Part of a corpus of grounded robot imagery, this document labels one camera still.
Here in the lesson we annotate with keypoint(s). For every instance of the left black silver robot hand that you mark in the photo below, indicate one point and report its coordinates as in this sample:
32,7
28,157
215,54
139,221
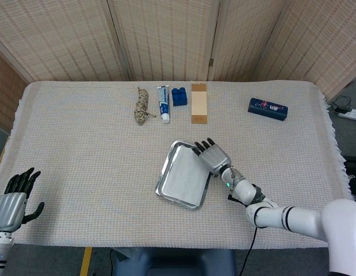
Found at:
8,211

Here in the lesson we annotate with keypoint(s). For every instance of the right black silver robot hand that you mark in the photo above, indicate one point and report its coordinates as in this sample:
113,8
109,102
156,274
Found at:
216,158

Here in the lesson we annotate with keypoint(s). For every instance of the white paper sheet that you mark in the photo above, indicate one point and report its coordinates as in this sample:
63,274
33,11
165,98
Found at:
183,175

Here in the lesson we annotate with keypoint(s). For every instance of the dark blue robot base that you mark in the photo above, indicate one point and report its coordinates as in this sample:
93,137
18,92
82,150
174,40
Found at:
177,263

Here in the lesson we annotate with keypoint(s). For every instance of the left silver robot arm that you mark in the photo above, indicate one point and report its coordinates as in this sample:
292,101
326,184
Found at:
0,251

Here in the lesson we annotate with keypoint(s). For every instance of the metal tray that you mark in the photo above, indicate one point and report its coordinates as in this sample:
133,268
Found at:
166,172

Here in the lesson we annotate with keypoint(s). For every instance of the dark blue box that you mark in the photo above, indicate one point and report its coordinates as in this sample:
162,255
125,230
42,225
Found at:
267,109

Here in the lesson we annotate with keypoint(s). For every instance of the wooden block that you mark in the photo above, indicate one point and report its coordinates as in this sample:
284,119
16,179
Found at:
199,103

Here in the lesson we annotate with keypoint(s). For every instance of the blue toy building block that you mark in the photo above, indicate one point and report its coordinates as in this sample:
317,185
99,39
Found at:
179,97

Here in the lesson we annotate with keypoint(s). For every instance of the blue white toothpaste tube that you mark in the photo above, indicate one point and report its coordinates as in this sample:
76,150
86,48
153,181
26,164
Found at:
164,103

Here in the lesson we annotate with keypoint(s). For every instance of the brass screen hinge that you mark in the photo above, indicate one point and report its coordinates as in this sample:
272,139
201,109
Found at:
211,62

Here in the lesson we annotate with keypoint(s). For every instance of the white woven tablecloth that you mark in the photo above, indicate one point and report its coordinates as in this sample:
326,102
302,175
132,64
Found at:
94,161

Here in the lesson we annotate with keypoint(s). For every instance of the beige woven folding screen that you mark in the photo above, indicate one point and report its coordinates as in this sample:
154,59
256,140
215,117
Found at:
166,37

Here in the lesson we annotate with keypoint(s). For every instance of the white power strip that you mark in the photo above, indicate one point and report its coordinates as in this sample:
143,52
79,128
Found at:
350,115

